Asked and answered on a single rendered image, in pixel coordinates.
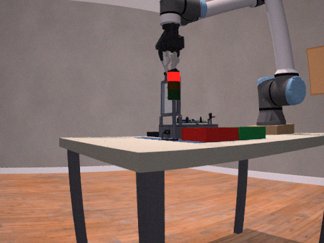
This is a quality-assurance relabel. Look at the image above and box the red bin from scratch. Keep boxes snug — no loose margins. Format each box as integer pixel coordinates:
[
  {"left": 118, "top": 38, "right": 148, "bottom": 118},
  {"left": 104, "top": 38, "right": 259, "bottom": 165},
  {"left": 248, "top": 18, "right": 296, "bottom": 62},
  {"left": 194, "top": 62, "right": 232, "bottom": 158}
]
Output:
[{"left": 182, "top": 127, "right": 239, "bottom": 142}]

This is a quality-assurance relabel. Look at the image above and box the green bin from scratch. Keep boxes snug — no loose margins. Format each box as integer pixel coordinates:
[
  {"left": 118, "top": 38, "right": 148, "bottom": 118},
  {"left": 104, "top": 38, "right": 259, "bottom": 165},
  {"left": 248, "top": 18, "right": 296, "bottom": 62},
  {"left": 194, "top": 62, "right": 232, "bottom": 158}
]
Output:
[{"left": 239, "top": 127, "right": 266, "bottom": 140}]

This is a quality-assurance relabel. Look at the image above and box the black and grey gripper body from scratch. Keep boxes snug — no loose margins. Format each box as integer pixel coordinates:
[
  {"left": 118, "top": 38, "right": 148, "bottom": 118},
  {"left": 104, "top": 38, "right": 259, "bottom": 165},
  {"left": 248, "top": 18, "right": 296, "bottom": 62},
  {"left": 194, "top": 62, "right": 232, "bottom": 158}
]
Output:
[{"left": 160, "top": 23, "right": 185, "bottom": 53}]

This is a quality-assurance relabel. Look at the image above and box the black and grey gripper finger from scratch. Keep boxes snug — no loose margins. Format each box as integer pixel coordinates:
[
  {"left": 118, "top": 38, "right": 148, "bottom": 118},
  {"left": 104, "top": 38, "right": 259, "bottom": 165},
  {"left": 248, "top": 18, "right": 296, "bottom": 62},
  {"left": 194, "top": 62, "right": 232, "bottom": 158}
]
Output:
[
  {"left": 158, "top": 45, "right": 171, "bottom": 75},
  {"left": 170, "top": 50, "right": 180, "bottom": 70}
]

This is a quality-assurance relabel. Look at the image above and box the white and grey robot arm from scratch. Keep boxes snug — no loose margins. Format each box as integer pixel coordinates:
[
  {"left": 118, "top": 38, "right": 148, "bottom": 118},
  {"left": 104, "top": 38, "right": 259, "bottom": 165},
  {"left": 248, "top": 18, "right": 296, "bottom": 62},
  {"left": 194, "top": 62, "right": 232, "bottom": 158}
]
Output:
[{"left": 159, "top": 0, "right": 306, "bottom": 126}]

